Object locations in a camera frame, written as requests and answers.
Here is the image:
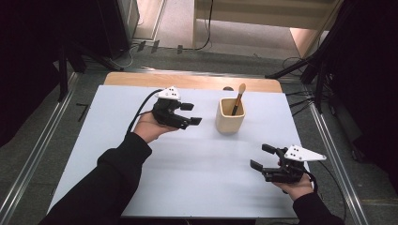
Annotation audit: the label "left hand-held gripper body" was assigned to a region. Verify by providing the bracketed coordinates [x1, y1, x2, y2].
[152, 86, 191, 130]

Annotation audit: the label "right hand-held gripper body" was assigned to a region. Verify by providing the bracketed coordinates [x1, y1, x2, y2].
[262, 144, 328, 184]

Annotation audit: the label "beige square cup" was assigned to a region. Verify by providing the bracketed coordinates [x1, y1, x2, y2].
[215, 97, 246, 135]

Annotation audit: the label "black-handled makeup brush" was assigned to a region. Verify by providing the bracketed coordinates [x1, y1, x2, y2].
[231, 82, 247, 116]

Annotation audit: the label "person's right hand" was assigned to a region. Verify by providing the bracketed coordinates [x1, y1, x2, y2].
[271, 160, 314, 202]

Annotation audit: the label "person's left hand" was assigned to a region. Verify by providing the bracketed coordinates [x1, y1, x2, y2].
[132, 111, 177, 144]

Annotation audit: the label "white table mat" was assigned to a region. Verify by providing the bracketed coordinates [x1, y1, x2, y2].
[48, 84, 302, 218]

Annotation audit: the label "black tripod stand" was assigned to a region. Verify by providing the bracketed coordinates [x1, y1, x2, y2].
[265, 0, 355, 113]

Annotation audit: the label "black cabinet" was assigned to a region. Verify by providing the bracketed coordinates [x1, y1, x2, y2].
[93, 0, 140, 60]

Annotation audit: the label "black metal stand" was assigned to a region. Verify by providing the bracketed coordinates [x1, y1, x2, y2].
[57, 43, 69, 102]

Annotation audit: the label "light wooden furniture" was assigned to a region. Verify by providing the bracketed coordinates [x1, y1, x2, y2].
[191, 0, 342, 59]

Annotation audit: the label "dark curtain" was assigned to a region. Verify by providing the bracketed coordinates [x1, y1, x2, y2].
[328, 0, 398, 188]
[0, 0, 64, 148]

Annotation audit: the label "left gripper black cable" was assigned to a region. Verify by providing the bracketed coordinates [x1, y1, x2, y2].
[126, 88, 163, 135]

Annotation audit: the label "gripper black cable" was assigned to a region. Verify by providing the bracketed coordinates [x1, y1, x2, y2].
[126, 88, 163, 135]
[304, 160, 347, 223]

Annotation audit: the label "aluminium floor rail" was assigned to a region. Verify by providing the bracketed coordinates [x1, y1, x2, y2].
[308, 101, 370, 225]
[0, 72, 79, 225]

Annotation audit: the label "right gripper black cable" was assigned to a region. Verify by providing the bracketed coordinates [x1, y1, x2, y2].
[304, 160, 347, 223]

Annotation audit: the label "black floor cables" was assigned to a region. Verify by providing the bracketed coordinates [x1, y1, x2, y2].
[287, 88, 315, 117]

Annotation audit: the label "white floor cable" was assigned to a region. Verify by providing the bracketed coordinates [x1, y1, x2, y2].
[109, 43, 139, 70]

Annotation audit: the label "black hanging cable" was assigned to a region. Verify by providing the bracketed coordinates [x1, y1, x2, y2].
[182, 0, 215, 52]

